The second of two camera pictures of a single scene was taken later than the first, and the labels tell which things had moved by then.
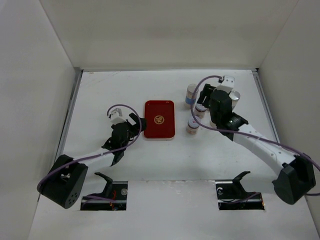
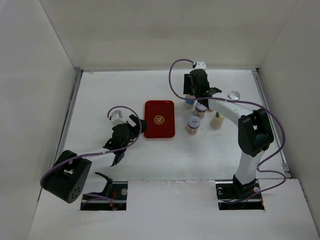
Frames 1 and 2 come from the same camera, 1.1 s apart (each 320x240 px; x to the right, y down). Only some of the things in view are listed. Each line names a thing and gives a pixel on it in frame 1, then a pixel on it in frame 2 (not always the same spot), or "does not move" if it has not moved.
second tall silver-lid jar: [234, 96] does not move
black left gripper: [134, 118] does not move
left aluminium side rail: [78, 72] does not move
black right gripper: [208, 89] to [187, 89]
